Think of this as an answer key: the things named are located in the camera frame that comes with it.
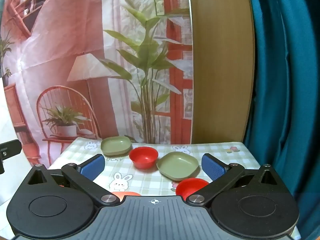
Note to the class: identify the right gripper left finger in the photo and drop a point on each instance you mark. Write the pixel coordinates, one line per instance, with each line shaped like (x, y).
(81, 178)

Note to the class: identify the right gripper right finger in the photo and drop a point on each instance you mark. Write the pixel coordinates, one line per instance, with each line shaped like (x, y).
(223, 177)

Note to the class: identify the red bowl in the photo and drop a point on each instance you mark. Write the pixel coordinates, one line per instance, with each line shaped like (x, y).
(189, 186)
(143, 157)

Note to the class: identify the green square plate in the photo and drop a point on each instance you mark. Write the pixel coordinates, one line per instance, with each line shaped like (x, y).
(113, 146)
(177, 166)

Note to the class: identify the green plaid bunny tablecloth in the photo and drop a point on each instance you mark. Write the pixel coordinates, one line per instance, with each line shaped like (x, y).
(45, 206)

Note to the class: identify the printed room backdrop cloth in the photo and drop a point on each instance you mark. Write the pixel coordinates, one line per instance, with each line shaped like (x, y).
(96, 69)

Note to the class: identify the wooden headboard panel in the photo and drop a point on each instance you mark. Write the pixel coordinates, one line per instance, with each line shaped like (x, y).
(223, 55)

